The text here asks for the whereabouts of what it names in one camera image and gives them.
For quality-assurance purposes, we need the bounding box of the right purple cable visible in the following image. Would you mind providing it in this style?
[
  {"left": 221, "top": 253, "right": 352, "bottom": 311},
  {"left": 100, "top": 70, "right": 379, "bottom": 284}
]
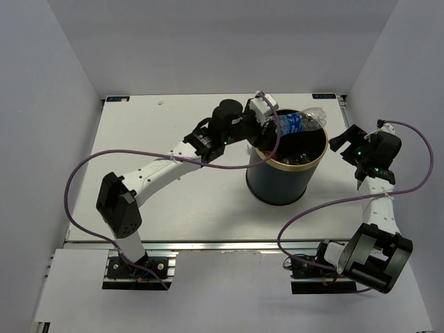
[{"left": 277, "top": 118, "right": 435, "bottom": 295}]

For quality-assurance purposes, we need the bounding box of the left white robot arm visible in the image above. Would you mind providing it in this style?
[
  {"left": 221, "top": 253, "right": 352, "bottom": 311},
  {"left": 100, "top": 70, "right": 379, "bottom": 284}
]
[{"left": 96, "top": 92, "right": 278, "bottom": 277}]

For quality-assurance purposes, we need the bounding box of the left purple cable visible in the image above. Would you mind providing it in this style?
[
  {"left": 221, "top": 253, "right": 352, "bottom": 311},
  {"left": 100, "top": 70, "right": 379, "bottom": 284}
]
[{"left": 63, "top": 90, "right": 282, "bottom": 291}]

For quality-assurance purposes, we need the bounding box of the clear bottle white cap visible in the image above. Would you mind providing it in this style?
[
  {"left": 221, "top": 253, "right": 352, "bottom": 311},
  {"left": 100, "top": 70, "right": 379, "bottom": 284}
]
[{"left": 277, "top": 107, "right": 327, "bottom": 136}]

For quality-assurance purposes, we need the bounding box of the purple cable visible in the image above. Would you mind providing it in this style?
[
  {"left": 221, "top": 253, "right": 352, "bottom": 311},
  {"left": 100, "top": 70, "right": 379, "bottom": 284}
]
[
  {"left": 277, "top": 118, "right": 435, "bottom": 295},
  {"left": 63, "top": 90, "right": 282, "bottom": 291}
]

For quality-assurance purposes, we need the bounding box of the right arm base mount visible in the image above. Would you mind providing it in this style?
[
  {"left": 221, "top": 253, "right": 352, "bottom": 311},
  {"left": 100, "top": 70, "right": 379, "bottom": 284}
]
[{"left": 282, "top": 242, "right": 358, "bottom": 295}]

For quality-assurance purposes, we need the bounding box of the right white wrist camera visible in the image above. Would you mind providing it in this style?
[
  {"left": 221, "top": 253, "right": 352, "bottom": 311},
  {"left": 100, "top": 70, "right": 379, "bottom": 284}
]
[{"left": 365, "top": 119, "right": 395, "bottom": 142}]

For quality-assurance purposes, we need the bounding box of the left blue table sticker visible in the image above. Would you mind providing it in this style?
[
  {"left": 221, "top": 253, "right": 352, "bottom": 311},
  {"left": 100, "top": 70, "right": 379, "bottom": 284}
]
[{"left": 105, "top": 96, "right": 130, "bottom": 103}]

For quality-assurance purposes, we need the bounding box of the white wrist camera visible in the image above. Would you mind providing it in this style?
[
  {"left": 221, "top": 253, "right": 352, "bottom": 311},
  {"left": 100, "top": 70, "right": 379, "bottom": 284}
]
[
  {"left": 365, "top": 119, "right": 395, "bottom": 142},
  {"left": 248, "top": 91, "right": 279, "bottom": 125}
]

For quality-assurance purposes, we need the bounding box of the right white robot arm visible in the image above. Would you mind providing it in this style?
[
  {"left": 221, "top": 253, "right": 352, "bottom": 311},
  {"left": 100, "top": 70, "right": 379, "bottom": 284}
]
[{"left": 313, "top": 124, "right": 413, "bottom": 294}]

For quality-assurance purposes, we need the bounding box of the dark round bin gold rim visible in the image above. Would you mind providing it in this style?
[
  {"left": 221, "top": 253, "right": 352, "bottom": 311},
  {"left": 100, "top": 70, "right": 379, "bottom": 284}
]
[{"left": 246, "top": 127, "right": 327, "bottom": 206}]

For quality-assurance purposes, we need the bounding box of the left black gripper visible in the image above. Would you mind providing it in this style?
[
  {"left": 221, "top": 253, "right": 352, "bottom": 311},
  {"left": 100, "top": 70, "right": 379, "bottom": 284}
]
[{"left": 223, "top": 99, "right": 280, "bottom": 152}]

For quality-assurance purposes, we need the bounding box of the blue table sticker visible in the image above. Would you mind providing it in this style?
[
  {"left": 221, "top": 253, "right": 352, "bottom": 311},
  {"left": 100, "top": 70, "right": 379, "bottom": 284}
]
[
  {"left": 311, "top": 93, "right": 336, "bottom": 99},
  {"left": 105, "top": 96, "right": 130, "bottom": 103}
]

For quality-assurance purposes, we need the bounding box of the aluminium front rail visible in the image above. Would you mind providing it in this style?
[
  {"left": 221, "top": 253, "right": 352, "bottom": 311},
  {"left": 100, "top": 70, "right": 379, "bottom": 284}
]
[{"left": 63, "top": 240, "right": 321, "bottom": 252}]

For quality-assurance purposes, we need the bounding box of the right blue table sticker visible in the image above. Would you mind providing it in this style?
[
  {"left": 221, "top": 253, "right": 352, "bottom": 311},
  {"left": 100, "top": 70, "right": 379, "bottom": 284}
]
[{"left": 311, "top": 93, "right": 336, "bottom": 99}]

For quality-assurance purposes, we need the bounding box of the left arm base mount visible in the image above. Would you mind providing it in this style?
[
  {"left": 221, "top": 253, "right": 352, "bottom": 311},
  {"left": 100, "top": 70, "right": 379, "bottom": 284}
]
[{"left": 102, "top": 251, "right": 178, "bottom": 291}]

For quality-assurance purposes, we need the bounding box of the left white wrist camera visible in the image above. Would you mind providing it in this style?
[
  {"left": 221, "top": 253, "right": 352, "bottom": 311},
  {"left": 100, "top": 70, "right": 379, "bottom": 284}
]
[{"left": 248, "top": 91, "right": 279, "bottom": 125}]

